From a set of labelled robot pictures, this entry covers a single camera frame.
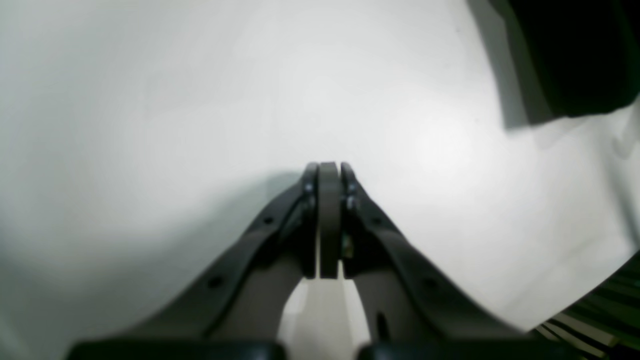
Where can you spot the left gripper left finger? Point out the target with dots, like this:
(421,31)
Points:
(236,304)

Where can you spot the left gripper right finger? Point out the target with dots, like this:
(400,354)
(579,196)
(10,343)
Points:
(406,299)

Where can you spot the black T-shirt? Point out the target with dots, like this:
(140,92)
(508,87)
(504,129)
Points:
(585,53)

